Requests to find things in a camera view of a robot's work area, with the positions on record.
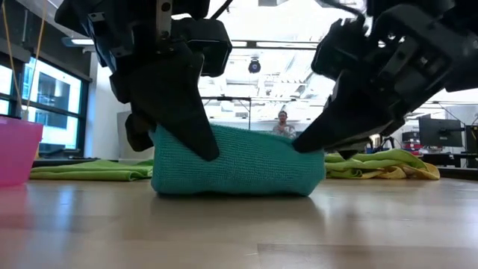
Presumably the black framed window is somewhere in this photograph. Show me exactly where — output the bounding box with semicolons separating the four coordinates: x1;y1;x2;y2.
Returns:
0;55;91;158

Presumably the black background stand frame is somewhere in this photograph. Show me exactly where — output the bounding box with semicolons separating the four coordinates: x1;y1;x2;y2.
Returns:
200;96;252;131

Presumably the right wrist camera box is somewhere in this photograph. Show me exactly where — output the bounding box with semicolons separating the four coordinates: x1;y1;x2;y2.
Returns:
311;16;375;81

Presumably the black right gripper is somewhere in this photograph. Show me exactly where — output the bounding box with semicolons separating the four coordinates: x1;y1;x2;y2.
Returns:
292;3;478;154

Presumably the pink plastic basket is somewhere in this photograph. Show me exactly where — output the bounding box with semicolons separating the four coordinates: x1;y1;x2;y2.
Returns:
0;115;45;188

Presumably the person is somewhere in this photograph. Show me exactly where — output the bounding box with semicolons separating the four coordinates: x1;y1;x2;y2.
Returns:
271;110;297;140

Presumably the black overhead camera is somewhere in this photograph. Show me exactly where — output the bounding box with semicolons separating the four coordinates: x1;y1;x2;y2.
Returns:
247;58;263;75

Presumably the yellow microfiber towel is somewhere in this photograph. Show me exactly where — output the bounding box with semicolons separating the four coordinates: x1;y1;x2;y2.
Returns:
367;161;442;182

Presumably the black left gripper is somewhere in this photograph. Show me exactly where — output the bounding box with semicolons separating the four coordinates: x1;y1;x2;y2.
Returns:
55;0;221;163

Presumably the teal microfiber towel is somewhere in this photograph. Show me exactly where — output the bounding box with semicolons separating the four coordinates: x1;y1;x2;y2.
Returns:
149;123;327;197

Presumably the black computer monitor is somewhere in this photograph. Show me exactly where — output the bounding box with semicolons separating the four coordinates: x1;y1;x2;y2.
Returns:
418;117;464;148
465;124;478;155

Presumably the overhead rig light bar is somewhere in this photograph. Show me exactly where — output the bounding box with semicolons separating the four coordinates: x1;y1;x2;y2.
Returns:
230;38;319;52

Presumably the orange extension cable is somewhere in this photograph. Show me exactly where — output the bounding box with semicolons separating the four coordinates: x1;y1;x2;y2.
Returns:
1;0;49;117

